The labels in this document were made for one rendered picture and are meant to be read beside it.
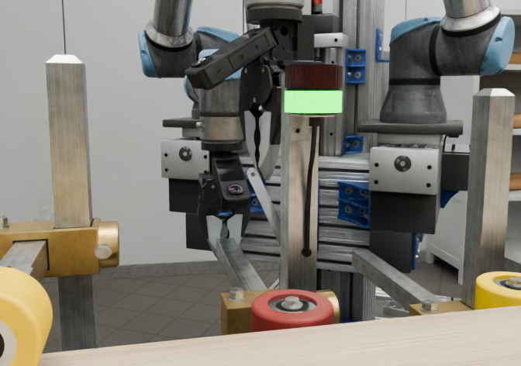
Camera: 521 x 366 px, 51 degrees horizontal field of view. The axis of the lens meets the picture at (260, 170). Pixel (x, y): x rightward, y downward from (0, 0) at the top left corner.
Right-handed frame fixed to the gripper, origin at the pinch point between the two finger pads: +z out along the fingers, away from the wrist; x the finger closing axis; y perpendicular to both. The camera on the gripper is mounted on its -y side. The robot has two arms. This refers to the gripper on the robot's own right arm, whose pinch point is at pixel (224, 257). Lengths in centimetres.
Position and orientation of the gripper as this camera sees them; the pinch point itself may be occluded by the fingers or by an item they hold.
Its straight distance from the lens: 95.3
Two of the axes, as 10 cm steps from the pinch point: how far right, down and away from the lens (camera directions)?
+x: -9.7, 0.3, -2.2
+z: 0.0, 9.9, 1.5
